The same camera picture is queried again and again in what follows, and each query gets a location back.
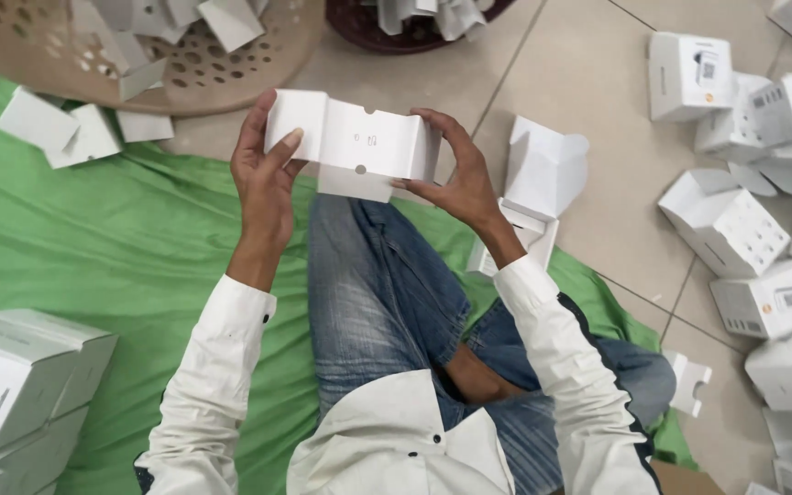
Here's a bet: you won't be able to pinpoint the person's left hand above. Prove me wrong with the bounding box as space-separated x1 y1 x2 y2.
230 89 309 242

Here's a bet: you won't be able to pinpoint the person's right hand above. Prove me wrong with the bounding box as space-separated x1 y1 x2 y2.
390 108 501 232

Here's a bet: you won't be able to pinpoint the white cardboard insert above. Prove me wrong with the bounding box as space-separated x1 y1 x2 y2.
0 86 81 153
263 88 443 204
115 110 176 144
44 103 124 170
118 58 169 103

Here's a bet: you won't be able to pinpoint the open white carton box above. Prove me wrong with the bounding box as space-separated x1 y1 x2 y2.
502 115 590 221

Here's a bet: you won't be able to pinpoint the flat white carton box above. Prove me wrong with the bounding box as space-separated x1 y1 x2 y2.
465 198 561 278

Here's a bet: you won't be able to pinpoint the beige perforated plastic basket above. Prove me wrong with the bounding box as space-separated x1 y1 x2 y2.
0 0 327 116

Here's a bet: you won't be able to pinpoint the white loose cardboard insert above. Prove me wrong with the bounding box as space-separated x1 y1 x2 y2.
118 58 169 103
0 86 81 153
115 110 176 144
44 103 124 170

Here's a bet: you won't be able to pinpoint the person's blue jeans legs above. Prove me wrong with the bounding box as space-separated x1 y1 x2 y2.
307 192 678 495

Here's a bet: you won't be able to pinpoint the green cloth sheet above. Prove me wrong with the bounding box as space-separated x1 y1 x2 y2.
0 48 699 495

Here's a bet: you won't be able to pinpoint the pile of white paper pieces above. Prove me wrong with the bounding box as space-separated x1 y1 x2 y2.
362 0 496 42

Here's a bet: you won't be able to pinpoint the dark maroon plastic basket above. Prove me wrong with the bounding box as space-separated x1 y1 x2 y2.
325 0 517 55

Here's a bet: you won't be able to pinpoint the pile of white cardboard inserts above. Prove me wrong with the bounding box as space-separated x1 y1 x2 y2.
69 0 270 56

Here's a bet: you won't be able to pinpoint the white printed product box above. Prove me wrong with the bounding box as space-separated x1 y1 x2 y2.
0 406 89 495
0 315 79 459
0 308 120 421

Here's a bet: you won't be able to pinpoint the person's white shirt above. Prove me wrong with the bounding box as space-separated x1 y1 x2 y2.
286 369 517 495

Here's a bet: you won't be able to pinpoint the heap of white product boxes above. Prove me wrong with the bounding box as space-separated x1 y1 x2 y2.
647 0 792 495

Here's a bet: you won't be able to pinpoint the small white notched insert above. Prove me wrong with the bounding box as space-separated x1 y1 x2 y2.
663 349 712 419

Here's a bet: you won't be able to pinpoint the brown cardboard piece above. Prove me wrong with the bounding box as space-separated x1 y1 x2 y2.
649 459 728 495

